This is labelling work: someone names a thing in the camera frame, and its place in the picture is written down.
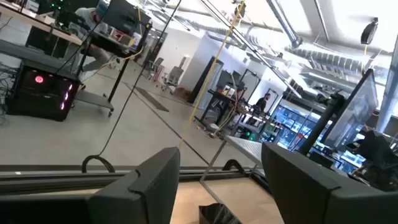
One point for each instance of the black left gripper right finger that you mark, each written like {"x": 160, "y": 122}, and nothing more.
{"x": 298, "y": 193}

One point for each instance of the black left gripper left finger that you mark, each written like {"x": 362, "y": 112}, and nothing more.
{"x": 149, "y": 193}

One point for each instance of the black deep square mini plate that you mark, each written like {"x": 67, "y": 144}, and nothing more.
{"x": 214, "y": 216}

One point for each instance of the black computer monitor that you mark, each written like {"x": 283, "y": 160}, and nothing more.
{"x": 351, "y": 118}

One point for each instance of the grey perforated metal riser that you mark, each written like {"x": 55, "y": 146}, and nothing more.
{"x": 245, "y": 149}

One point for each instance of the dark floor mat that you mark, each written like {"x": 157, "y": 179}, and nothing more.
{"x": 152, "y": 99}

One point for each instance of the person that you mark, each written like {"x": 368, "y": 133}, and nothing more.
{"x": 87, "y": 18}
{"x": 262, "y": 104}

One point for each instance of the black wheeled television stand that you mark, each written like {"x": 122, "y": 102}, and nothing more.
{"x": 93, "y": 99}

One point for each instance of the grey office chair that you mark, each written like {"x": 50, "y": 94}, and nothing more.
{"x": 174, "y": 76}
{"x": 157, "y": 68}

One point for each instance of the black computer tower pink lights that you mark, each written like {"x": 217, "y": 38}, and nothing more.
{"x": 40, "y": 99}

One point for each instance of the black television screen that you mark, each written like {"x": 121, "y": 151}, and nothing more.
{"x": 124, "y": 15}

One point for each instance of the grey low platform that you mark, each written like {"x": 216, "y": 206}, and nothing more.
{"x": 18, "y": 51}

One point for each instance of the wooden work desk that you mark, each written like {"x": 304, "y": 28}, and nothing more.
{"x": 37, "y": 26}

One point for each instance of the black rig frame post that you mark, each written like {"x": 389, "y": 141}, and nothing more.
{"x": 320, "y": 127}

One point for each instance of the black arched frame bracket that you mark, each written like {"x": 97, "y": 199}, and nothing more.
{"x": 233, "y": 160}

